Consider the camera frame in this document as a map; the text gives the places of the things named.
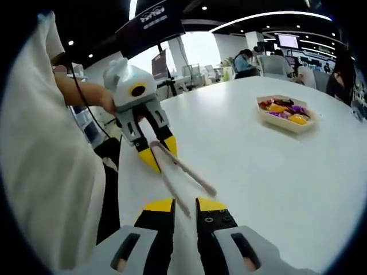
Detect thin ceiling light strip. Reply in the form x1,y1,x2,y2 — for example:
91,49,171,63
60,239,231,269
209,10,332,33

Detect person's cream shirt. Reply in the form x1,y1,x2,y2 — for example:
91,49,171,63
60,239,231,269
0,11,107,270

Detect white office chair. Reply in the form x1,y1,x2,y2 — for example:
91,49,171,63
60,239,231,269
257,54,293,78

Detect pink food tongs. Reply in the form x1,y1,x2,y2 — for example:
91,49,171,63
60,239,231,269
150,140,218,219

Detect white square column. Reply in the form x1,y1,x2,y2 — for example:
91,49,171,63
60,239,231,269
245,30,264,54

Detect hanging bright monitor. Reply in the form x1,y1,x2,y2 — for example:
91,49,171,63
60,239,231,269
278,34,300,49

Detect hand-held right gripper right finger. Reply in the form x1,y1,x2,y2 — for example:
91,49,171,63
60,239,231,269
195,197,283,275

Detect black tripod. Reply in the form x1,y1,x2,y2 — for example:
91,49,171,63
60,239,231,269
156,42,180,100

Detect cream hexagonal container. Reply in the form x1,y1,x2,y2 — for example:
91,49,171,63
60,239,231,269
256,94,319,135

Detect black display screen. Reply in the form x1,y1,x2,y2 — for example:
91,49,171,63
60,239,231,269
115,0,186,60

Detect wide ceiling light strip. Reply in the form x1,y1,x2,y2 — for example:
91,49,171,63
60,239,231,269
128,0,139,21

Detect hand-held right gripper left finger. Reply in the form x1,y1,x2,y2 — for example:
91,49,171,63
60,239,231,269
92,197,177,275

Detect black cable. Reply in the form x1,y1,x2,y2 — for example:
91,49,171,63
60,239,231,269
68,57,113,140

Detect grey monitor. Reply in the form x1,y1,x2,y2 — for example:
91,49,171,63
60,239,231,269
151,49,170,81

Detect person's left hand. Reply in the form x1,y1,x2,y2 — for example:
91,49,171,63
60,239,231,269
99,89,118,116

